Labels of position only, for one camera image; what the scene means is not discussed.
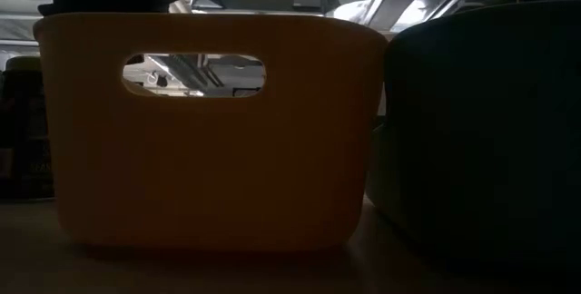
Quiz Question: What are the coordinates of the spice jar with yellow lid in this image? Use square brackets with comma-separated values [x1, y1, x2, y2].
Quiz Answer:
[0, 55, 54, 201]

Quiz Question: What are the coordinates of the yellow plastic bin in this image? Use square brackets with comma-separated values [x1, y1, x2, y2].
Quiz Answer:
[32, 11, 389, 252]

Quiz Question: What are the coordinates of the teal plastic bin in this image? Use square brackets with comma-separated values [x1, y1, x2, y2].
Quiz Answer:
[364, 0, 581, 286]

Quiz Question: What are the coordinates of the silver slanted ceiling duct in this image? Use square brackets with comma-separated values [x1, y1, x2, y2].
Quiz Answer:
[324, 0, 467, 33]

